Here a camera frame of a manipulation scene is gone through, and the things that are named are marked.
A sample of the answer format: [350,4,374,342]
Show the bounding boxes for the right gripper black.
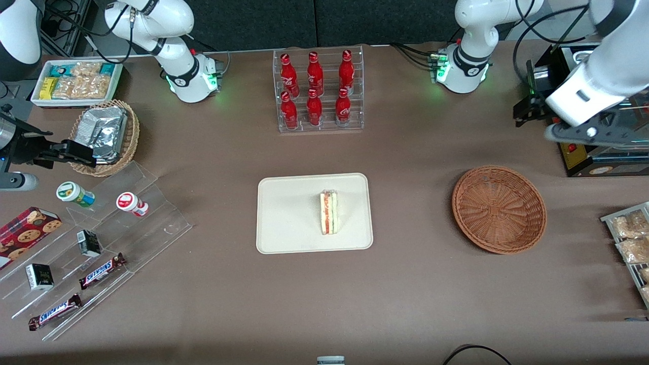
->
[5,118,97,169]

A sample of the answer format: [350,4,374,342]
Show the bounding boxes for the triangular sandwich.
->
[319,189,340,236]

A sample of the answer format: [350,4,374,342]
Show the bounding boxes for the light tan wicker basket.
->
[68,99,140,177]

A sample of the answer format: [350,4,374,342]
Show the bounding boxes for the white rectangular snack tray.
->
[30,58,124,108]

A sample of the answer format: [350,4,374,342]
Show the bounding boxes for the brown round wicker basket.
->
[451,165,548,255]

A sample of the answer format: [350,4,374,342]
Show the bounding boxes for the grey metal snack tray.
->
[600,201,649,311]

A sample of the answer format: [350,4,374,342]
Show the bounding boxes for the beige plastic serving tray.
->
[256,173,374,254]

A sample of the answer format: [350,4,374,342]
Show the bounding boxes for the green lidded yogurt cup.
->
[56,181,96,208]

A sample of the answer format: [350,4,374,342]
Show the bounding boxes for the black appliance with yellow panel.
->
[526,43,649,178]

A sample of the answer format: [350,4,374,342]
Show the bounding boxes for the clear bag of crackers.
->
[53,76,83,100]
[76,75,111,100]
[71,61,102,78]

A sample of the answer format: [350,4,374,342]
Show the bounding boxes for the red lidded yogurt cup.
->
[116,192,149,217]

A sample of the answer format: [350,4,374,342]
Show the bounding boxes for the red tartan cookie box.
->
[0,206,63,271]

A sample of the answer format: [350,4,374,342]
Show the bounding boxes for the small black carton box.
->
[25,263,55,291]
[76,229,102,259]

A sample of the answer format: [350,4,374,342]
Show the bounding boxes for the clear acrylic step display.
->
[0,161,194,342]

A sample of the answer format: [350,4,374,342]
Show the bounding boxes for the Snickers chocolate bar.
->
[27,293,83,332]
[78,252,127,290]

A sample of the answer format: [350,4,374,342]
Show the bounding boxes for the dark grey partition panel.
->
[314,0,464,47]
[180,0,316,53]

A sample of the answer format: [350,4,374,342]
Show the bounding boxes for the red cola bottle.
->
[280,91,299,130]
[306,89,323,127]
[280,53,300,98]
[335,87,352,126]
[338,49,356,95]
[306,51,325,97]

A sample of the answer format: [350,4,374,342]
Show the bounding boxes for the clear acrylic bottle rack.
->
[272,45,365,133]

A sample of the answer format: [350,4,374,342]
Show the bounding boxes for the long black arm cable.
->
[513,0,597,90]

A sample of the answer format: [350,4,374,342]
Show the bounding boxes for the black cable bundle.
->
[389,42,443,70]

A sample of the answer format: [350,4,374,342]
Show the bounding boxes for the tangled black cables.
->
[43,0,133,65]

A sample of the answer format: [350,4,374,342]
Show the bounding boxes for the grey metal frame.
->
[40,0,110,57]

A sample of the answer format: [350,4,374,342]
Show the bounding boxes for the thin black base cable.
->
[189,32,232,78]

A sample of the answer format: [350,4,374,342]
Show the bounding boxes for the black cable loop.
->
[442,344,513,365]

